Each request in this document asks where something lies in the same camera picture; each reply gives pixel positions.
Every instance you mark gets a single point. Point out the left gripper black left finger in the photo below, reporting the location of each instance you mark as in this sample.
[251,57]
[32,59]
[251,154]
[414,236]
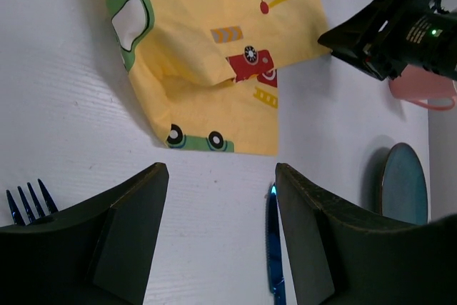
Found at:
[99,251]

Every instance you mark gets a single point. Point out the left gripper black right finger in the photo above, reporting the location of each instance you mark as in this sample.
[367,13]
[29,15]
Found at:
[340,253]

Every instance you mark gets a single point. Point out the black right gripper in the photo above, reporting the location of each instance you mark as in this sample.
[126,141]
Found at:
[394,34]

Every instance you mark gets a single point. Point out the yellow vehicle print cloth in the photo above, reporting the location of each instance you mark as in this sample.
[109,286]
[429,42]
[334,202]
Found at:
[205,72]

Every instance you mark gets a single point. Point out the dark teal ceramic plate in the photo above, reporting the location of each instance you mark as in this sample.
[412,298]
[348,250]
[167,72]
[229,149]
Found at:
[402,194]

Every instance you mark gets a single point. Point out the blue metal knife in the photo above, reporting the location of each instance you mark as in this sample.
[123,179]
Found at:
[274,264]

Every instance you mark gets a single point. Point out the blue metal fork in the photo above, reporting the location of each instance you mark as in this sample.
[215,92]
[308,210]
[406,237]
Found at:
[31,204]

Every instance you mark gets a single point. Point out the pink ceramic mug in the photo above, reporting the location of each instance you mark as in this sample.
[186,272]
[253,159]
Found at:
[424,88]

